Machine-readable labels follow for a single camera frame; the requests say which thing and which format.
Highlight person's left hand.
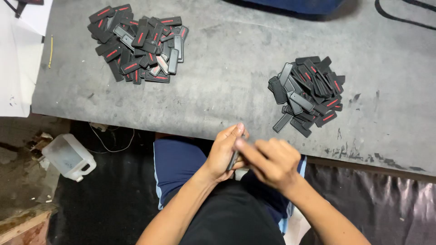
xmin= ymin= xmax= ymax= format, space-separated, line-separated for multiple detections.
xmin=203 ymin=122 xmax=250 ymax=183

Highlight person's right hand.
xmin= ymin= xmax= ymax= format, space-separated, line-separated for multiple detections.
xmin=234 ymin=137 xmax=302 ymax=194

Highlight black rubber label patch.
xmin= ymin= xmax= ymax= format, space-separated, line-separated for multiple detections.
xmin=226 ymin=135 xmax=246 ymax=171

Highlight blue shorts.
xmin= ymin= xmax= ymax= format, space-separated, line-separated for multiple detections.
xmin=153 ymin=138 xmax=308 ymax=235

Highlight black shirt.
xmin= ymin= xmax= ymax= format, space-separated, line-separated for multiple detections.
xmin=163 ymin=170 xmax=287 ymax=245

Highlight small heap of black patches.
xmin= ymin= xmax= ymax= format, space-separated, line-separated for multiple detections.
xmin=268 ymin=56 xmax=346 ymax=138

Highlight black plastic sheet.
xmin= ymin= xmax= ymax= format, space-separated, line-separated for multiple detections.
xmin=300 ymin=163 xmax=436 ymax=245

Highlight large pile of black patches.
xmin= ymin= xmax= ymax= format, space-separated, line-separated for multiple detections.
xmin=87 ymin=4 xmax=190 ymax=85

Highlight translucent plastic jerrycan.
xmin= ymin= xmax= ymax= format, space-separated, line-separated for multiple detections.
xmin=42 ymin=133 xmax=97 ymax=182

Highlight blue bag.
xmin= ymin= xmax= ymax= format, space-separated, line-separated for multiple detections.
xmin=240 ymin=0 xmax=346 ymax=15

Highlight wooden plank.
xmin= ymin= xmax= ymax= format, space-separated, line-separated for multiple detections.
xmin=0 ymin=207 xmax=57 ymax=245

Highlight white paper sheet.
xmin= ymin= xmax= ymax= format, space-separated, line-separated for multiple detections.
xmin=0 ymin=0 xmax=54 ymax=118

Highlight white wire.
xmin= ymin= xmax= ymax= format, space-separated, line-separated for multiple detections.
xmin=88 ymin=122 xmax=135 ymax=154

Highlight black cable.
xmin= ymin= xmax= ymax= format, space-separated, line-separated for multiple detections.
xmin=374 ymin=0 xmax=436 ymax=31

